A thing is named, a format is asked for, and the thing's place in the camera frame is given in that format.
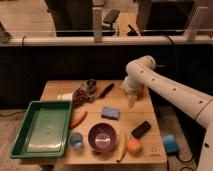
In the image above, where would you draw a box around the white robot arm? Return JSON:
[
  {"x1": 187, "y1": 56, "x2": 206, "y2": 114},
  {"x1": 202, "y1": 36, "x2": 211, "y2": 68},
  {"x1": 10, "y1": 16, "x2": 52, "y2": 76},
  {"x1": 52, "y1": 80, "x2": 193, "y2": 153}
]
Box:
[{"x1": 123, "y1": 55, "x2": 213, "y2": 171}]

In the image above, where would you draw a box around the orange fruit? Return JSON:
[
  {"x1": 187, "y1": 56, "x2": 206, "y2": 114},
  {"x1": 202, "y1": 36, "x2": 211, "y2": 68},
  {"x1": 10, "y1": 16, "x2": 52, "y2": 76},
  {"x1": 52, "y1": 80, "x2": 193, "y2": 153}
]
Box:
[{"x1": 127, "y1": 138, "x2": 142, "y2": 154}]

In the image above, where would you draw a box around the black rectangular remote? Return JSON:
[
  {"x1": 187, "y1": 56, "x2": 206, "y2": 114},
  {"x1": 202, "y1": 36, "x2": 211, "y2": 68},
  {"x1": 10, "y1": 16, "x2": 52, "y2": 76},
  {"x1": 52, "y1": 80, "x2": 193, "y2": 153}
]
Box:
[{"x1": 131, "y1": 121, "x2": 151, "y2": 139}]

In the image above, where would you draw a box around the orange carrot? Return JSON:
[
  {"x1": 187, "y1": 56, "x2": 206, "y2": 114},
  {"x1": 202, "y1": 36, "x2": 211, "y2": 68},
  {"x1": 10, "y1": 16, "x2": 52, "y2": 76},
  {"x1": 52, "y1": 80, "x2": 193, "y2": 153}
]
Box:
[{"x1": 70, "y1": 111, "x2": 88, "y2": 129}]

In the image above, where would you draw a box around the orange bowl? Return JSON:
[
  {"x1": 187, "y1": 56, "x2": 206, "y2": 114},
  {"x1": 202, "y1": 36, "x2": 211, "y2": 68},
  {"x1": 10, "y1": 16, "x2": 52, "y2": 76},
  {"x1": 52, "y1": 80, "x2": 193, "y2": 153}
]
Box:
[{"x1": 137, "y1": 84, "x2": 145, "y2": 97}]

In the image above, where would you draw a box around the blue cup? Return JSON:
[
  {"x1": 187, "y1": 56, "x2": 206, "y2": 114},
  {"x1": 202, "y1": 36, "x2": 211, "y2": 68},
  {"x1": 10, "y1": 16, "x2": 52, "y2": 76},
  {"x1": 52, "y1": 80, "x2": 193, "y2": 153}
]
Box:
[{"x1": 69, "y1": 132, "x2": 83, "y2": 149}]

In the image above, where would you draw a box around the blue sponge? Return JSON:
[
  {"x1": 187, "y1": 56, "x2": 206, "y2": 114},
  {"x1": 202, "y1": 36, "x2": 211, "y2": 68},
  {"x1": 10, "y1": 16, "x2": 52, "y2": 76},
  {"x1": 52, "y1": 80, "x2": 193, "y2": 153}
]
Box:
[{"x1": 101, "y1": 107, "x2": 120, "y2": 119}]

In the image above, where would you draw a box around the black office chair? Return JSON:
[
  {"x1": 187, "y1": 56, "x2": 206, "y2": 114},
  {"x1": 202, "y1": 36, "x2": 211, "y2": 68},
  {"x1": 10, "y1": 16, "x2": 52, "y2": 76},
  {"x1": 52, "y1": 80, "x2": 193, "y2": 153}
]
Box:
[{"x1": 102, "y1": 9, "x2": 120, "y2": 36}]

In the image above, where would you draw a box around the white horizontal rail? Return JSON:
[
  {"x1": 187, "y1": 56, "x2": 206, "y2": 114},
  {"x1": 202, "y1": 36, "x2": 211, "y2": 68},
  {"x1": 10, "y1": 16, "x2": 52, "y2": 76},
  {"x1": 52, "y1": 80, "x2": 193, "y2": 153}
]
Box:
[{"x1": 0, "y1": 35, "x2": 213, "y2": 47}]

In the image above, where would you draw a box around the green plastic tray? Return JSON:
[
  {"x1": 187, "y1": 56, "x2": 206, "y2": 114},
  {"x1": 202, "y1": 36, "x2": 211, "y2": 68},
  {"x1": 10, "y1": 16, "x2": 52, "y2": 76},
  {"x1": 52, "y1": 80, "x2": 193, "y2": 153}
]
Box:
[{"x1": 10, "y1": 100, "x2": 72, "y2": 159}]

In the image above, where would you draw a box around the black handled knife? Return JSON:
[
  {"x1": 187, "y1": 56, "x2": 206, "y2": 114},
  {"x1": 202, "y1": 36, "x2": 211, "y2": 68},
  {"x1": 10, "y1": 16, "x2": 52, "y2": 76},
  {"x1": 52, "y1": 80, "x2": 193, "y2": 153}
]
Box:
[{"x1": 95, "y1": 83, "x2": 115, "y2": 99}]

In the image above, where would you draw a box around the purple bowl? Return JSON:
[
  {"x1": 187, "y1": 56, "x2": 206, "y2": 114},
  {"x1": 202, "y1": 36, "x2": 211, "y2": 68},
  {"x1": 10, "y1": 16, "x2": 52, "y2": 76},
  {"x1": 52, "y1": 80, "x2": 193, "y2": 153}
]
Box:
[{"x1": 88, "y1": 123, "x2": 117, "y2": 153}]

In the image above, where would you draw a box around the yellow banana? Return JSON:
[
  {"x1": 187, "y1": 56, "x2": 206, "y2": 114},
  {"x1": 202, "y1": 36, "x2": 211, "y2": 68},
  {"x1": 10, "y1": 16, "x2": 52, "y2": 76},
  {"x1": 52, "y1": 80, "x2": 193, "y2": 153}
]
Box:
[{"x1": 116, "y1": 133, "x2": 128, "y2": 163}]

